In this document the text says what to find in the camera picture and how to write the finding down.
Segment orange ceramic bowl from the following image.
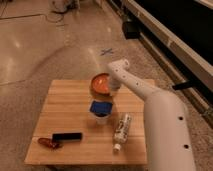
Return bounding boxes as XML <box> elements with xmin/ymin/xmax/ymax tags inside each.
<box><xmin>90</xmin><ymin>73</ymin><xmax>110</xmax><ymax>95</ymax></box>

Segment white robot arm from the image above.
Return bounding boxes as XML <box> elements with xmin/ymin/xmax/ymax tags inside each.
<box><xmin>108</xmin><ymin>59</ymin><xmax>196</xmax><ymax>171</ymax></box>

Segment white cup with blue lid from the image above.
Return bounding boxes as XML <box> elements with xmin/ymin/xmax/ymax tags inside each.
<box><xmin>90</xmin><ymin>101</ymin><xmax>113</xmax><ymax>125</ymax></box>

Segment wooden slatted table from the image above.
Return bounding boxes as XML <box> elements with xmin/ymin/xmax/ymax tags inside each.
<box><xmin>25</xmin><ymin>80</ymin><xmax>147</xmax><ymax>165</ymax></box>

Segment clear plastic bottle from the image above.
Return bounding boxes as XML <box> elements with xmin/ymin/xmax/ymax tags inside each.
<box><xmin>113</xmin><ymin>114</ymin><xmax>132</xmax><ymax>151</ymax></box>

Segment black rectangular box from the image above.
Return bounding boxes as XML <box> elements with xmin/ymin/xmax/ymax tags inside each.
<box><xmin>52</xmin><ymin>132</ymin><xmax>83</xmax><ymax>141</ymax></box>

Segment black box on floor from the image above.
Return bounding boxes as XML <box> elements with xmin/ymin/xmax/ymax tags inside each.
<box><xmin>122</xmin><ymin>21</ymin><xmax>140</xmax><ymax>39</ymax></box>

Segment red glossy snack packet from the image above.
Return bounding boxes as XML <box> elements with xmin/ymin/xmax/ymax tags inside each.
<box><xmin>38</xmin><ymin>138</ymin><xmax>62</xmax><ymax>149</ymax></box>

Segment black floor cable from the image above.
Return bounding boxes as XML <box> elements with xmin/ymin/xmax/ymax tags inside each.
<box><xmin>0</xmin><ymin>0</ymin><xmax>68</xmax><ymax>28</ymax></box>

